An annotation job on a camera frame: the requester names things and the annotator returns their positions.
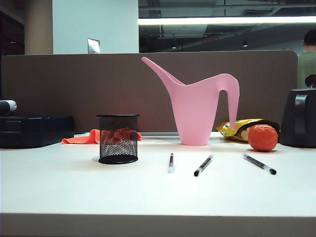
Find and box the black gel pen clear cap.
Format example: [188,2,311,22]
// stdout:
[167,153,176,173]
[241,153,277,176]
[193,154,214,177]

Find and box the black mesh pen basket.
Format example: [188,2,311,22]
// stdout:
[96,114,140,165]

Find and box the pink plastic watering can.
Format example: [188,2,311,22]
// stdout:
[141,56,240,146]

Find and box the yellow snack bag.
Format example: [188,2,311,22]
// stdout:
[216,118,281,144]

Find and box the orange cloth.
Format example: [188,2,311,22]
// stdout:
[61,128,143,145]

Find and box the brown desk partition panel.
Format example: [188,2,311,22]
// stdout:
[0,50,299,134]

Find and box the orange round fruit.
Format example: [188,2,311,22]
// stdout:
[247,124,279,152]

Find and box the white ceiling light strip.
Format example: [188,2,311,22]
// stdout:
[138,16,316,25]

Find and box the black plastic tool case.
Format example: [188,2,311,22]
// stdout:
[0,115,75,149]

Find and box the black plastic appliance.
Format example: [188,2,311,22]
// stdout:
[279,74,316,149]

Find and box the white and black handheld device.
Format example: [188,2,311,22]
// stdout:
[0,99,17,117]

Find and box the person in green shirt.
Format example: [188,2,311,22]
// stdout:
[297,29,316,89]

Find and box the silver partition base rail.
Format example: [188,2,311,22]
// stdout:
[141,132,223,143]

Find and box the silver wall switch plate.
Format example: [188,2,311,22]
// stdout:
[86,38,101,54]

